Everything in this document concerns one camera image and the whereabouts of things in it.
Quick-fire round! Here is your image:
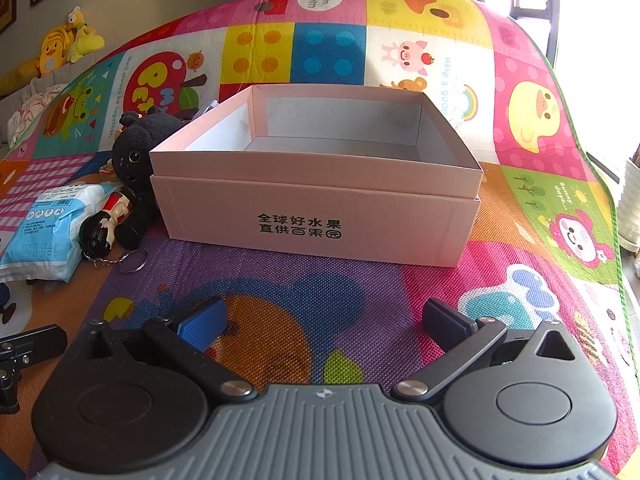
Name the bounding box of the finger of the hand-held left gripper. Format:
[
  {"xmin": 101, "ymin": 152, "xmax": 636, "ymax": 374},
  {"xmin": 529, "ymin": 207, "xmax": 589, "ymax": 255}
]
[
  {"xmin": 0, "ymin": 324, "xmax": 69, "ymax": 364},
  {"xmin": 0, "ymin": 363, "xmax": 22, "ymax": 415}
]

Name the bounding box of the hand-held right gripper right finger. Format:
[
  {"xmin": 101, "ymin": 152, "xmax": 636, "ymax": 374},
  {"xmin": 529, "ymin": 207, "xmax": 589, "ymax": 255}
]
[{"xmin": 392, "ymin": 299, "xmax": 578, "ymax": 404}]

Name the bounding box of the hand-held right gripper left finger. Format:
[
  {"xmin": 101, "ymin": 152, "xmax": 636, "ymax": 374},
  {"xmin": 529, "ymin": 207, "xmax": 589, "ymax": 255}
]
[{"xmin": 87, "ymin": 296, "xmax": 257, "ymax": 404}]

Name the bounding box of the blue white wet wipes packet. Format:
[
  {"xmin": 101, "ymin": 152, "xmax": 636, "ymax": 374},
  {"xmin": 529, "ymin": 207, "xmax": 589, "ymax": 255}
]
[{"xmin": 0, "ymin": 182, "xmax": 124, "ymax": 284}]

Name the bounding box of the black-haired doll keychain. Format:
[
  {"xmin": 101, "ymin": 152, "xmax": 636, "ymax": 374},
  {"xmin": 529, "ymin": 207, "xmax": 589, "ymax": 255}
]
[{"xmin": 79, "ymin": 186, "xmax": 149, "ymax": 275}]

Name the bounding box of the pink cardboard box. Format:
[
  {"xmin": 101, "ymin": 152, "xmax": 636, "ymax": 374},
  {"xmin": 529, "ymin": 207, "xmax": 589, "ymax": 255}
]
[{"xmin": 148, "ymin": 85, "xmax": 484, "ymax": 268}]

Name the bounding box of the black plush toy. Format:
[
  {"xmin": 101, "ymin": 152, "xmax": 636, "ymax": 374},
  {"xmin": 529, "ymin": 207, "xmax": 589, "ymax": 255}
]
[{"xmin": 111, "ymin": 106, "xmax": 193, "ymax": 249}]

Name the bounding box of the colourful cartoon play mat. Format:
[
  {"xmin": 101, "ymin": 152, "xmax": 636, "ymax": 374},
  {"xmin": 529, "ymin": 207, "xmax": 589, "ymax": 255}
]
[{"xmin": 0, "ymin": 0, "xmax": 627, "ymax": 480}]

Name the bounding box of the white plant pot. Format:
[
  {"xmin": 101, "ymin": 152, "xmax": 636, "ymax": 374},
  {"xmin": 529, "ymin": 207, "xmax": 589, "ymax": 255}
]
[{"xmin": 617, "ymin": 157, "xmax": 640, "ymax": 254}]

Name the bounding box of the floral white cloth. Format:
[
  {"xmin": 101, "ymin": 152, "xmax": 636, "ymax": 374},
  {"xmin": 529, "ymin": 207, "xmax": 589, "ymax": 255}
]
[{"xmin": 7, "ymin": 85, "xmax": 67, "ymax": 144}]

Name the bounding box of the grey sofa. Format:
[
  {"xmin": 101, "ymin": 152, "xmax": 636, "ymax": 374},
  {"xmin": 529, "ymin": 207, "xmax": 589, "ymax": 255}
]
[{"xmin": 0, "ymin": 67, "xmax": 81, "ymax": 147}]

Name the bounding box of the long yellow plush toy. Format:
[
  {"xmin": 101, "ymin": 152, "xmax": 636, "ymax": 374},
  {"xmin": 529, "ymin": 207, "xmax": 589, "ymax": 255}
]
[{"xmin": 0, "ymin": 57, "xmax": 43, "ymax": 97}]

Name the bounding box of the yellow tiger plush toy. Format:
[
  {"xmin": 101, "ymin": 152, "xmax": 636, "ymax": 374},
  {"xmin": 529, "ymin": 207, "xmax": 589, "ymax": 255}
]
[{"xmin": 39, "ymin": 24, "xmax": 77, "ymax": 77}]

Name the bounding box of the yellow duck plush toy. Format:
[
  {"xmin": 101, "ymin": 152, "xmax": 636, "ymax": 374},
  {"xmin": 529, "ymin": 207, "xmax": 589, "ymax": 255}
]
[{"xmin": 65, "ymin": 6, "xmax": 106, "ymax": 64}]

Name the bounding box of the narrow dark picture frame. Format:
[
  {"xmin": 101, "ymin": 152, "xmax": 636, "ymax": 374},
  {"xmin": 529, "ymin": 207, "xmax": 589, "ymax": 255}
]
[{"xmin": 0, "ymin": 0, "xmax": 19, "ymax": 35}]

